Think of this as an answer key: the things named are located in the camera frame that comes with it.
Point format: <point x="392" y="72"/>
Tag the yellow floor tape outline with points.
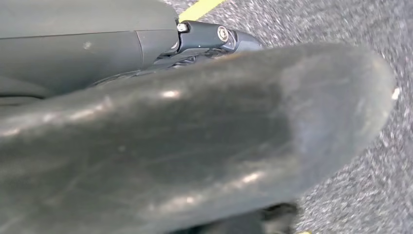
<point x="200" y="8"/>

